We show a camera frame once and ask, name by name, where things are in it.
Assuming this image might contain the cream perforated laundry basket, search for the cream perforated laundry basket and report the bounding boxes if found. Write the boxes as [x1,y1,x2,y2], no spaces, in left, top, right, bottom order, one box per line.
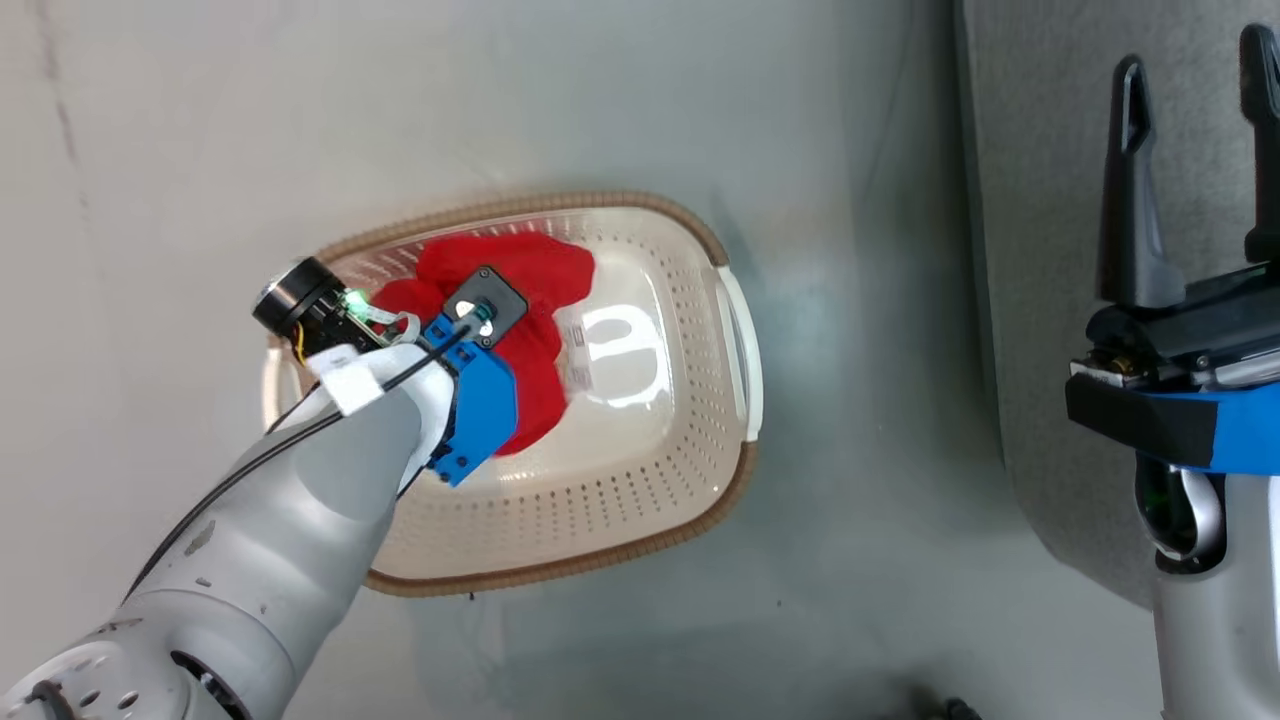
[261,189,767,600]

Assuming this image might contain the grey fabric sofa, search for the grey fabric sofa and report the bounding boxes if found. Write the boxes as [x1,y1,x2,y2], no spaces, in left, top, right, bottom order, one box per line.
[953,0,1280,613]

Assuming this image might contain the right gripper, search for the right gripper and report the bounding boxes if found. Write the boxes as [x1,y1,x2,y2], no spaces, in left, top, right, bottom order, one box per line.
[1070,21,1280,395]

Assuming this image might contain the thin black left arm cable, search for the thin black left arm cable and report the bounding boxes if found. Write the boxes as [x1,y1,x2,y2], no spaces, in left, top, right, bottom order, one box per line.
[125,320,491,606]

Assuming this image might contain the red cloth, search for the red cloth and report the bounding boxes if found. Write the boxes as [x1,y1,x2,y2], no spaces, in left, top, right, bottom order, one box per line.
[371,231,602,459]

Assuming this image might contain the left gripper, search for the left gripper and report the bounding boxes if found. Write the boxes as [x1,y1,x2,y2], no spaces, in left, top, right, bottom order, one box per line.
[251,257,423,363]

